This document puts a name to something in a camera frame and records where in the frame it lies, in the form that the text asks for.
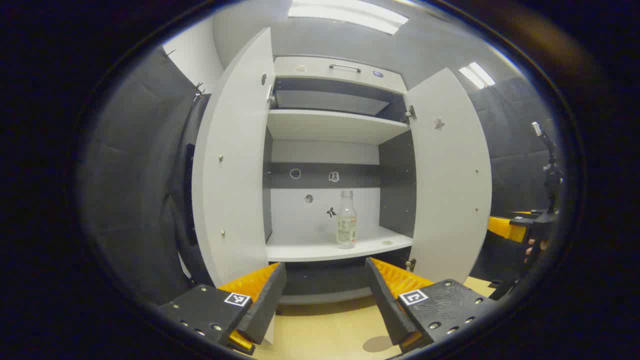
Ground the clear plastic bottle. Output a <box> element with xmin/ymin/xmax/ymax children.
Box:
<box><xmin>336</xmin><ymin>190</ymin><xmax>358</xmax><ymax>249</ymax></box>

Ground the white cabinet shelf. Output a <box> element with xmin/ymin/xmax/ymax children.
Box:
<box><xmin>266</xmin><ymin>226</ymin><xmax>413</xmax><ymax>263</ymax></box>
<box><xmin>266</xmin><ymin>109</ymin><xmax>411</xmax><ymax>146</ymax></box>

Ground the white cabinet door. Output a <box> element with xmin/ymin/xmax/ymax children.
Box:
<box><xmin>191</xmin><ymin>27</ymin><xmax>277</xmax><ymax>345</ymax></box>
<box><xmin>404</xmin><ymin>67</ymin><xmax>493</xmax><ymax>285</ymax></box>

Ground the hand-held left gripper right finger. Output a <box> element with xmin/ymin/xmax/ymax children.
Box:
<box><xmin>365</xmin><ymin>257</ymin><xmax>501</xmax><ymax>353</ymax></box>

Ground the ceiling light panel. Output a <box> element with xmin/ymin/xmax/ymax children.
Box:
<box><xmin>287</xmin><ymin>0</ymin><xmax>410</xmax><ymax>36</ymax></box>
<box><xmin>459</xmin><ymin>61</ymin><xmax>496</xmax><ymax>90</ymax></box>

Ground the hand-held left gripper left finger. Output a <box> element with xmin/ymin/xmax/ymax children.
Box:
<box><xmin>157</xmin><ymin>261</ymin><xmax>288</xmax><ymax>356</ymax></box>

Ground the black backdrop cloth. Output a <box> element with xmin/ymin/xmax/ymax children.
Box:
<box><xmin>80</xmin><ymin>47</ymin><xmax>223</xmax><ymax>306</ymax></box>
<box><xmin>467</xmin><ymin>75</ymin><xmax>563</xmax><ymax>291</ymax></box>

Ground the white and grey cabinet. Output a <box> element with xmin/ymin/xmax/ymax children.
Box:
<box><xmin>262</xmin><ymin>55</ymin><xmax>418</xmax><ymax>306</ymax></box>

